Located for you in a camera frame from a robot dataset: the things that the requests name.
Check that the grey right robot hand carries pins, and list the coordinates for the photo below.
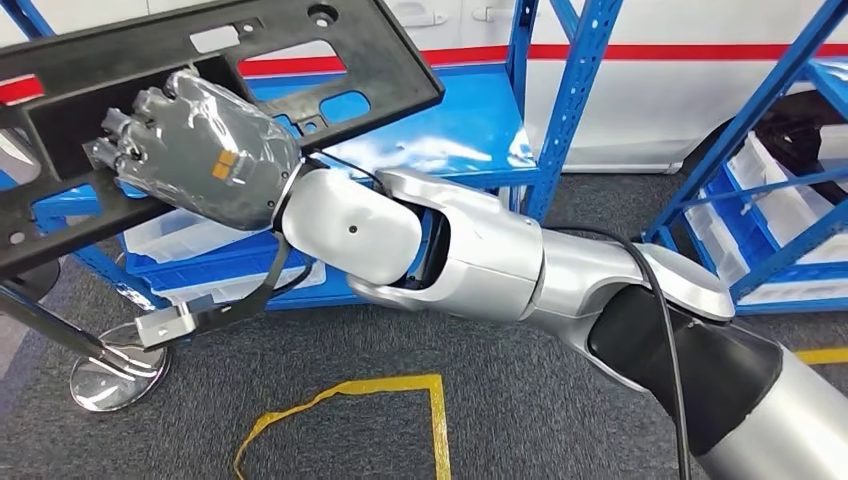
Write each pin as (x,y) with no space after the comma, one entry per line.
(199,152)

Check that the long black plastic part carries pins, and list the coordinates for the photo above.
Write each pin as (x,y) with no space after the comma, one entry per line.
(371,60)

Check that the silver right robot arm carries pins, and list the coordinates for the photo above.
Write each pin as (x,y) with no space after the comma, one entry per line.
(477,258)

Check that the blue metal shelf rack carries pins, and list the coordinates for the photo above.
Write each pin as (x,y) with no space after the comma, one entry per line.
(748,119)
(464,126)

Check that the blue plastic bin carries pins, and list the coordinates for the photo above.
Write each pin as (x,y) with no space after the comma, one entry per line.
(199,265)
(745,218)

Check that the white plastic bin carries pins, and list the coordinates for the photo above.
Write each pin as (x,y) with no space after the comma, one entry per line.
(795,291)
(305,277)

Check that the black round floor disc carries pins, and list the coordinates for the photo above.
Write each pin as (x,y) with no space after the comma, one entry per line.
(33,281)

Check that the loose yellow floor tape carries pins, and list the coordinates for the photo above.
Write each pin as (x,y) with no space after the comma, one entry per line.
(441,430)

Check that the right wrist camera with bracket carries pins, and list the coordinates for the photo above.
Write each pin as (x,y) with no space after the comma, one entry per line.
(166,328)

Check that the chrome stanchion post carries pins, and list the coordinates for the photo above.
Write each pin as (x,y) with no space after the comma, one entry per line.
(112,391)

